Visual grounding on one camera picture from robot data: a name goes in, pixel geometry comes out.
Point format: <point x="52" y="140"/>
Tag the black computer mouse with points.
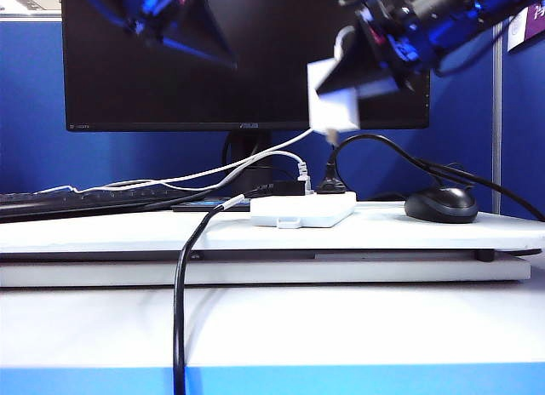
<point x="443" y="205"/>

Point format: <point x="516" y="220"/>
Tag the white power strip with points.
<point x="306" y="210"/>

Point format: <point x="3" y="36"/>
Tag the white charger block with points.
<point x="336" y="110"/>

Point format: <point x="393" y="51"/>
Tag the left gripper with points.
<point x="157" y="12"/>

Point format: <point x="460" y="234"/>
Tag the black keyboard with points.
<point x="25" y="205"/>

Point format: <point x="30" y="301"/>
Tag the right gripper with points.
<point x="404" y="37"/>

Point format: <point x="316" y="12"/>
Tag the white and purple sign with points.
<point x="517" y="31"/>

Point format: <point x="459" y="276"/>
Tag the grey metal partition post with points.
<point x="497" y="135"/>

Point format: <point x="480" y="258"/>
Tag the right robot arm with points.
<point x="451" y="20"/>

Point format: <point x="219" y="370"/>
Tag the black monitor stand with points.
<point x="244" y="148"/>

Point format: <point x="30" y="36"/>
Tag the white riser base board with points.
<point x="255" y="273"/>

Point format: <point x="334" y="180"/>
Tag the black computer monitor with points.
<point x="127" y="93"/>

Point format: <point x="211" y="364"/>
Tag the white desk riser board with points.
<point x="383" y="237"/>

